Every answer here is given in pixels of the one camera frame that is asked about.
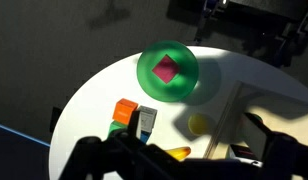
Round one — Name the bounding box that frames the orange block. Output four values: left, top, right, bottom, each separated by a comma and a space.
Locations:
112, 98, 139, 126

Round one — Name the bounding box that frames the black white patterned cube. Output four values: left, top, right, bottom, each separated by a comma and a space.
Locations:
228, 143, 264, 168

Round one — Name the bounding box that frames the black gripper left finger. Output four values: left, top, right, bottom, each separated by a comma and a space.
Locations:
58, 109, 202, 180

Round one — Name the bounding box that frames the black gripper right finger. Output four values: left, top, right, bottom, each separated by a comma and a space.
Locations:
242, 112, 308, 180

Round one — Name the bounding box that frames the magenta cube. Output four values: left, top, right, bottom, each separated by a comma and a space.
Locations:
151, 54, 180, 84

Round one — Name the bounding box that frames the wooden tray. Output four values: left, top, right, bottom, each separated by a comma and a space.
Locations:
203, 80, 308, 162

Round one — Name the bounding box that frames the blue block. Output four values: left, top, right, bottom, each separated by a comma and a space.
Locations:
139, 130, 152, 144

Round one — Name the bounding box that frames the grey block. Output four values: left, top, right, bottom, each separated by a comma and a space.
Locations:
137, 105, 159, 134

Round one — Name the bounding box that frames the yellow banana plush toy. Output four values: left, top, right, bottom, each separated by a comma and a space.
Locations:
165, 145, 192, 162

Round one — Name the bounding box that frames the green block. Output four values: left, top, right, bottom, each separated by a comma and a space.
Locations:
108, 120, 129, 138

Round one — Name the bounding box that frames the yellow ball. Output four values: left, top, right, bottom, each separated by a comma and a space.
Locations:
188, 113, 212, 136

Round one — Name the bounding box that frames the translucent green bowl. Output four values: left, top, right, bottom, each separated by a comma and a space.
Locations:
136, 40, 200, 103

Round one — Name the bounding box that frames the window frame bottom rail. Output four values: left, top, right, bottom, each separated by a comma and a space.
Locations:
0, 121, 51, 148

